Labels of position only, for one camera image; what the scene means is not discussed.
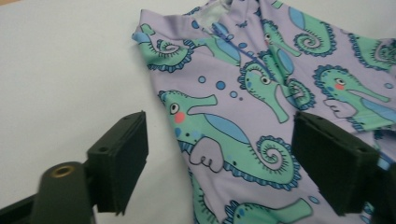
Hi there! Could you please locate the purple seahorse print swimsuit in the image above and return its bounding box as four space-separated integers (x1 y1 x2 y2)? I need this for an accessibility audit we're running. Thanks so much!
131 0 396 224

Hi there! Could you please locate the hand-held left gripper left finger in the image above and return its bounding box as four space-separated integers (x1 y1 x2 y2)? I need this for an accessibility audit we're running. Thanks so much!
87 110 149 217

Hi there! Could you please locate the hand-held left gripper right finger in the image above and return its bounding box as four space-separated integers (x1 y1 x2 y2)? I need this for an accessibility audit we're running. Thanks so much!
291 111 381 217

